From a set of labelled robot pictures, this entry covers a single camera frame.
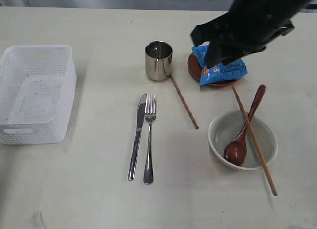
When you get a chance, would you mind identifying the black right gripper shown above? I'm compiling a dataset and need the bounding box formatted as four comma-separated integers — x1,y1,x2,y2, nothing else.
190,0,295,67

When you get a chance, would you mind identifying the blue snack packet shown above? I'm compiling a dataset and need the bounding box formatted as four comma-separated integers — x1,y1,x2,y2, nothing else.
192,45,248,86

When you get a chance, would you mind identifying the round brown wooden plate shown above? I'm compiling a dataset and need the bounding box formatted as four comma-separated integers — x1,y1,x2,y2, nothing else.
187,53,238,88

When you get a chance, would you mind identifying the brown wooden chopstick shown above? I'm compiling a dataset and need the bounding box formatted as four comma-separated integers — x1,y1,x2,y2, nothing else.
170,75,199,130
232,86,278,196

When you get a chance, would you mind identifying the shiny steel cup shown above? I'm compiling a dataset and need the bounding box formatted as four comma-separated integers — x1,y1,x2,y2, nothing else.
145,41,173,81

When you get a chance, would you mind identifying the white ceramic bowl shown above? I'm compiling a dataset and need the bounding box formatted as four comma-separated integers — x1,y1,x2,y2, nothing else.
208,110,278,171

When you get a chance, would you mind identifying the silver metal fork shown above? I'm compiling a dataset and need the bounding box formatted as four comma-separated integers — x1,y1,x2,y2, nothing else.
143,95,157,184

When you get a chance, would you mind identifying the brown wooden spoon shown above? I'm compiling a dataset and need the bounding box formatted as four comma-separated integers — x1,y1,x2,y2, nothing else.
223,85,266,166

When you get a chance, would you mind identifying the white perforated plastic basket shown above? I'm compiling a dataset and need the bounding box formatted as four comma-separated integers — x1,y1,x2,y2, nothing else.
0,45,77,145

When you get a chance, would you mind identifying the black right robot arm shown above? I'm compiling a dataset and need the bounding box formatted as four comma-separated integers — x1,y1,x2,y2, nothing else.
190,0,312,68

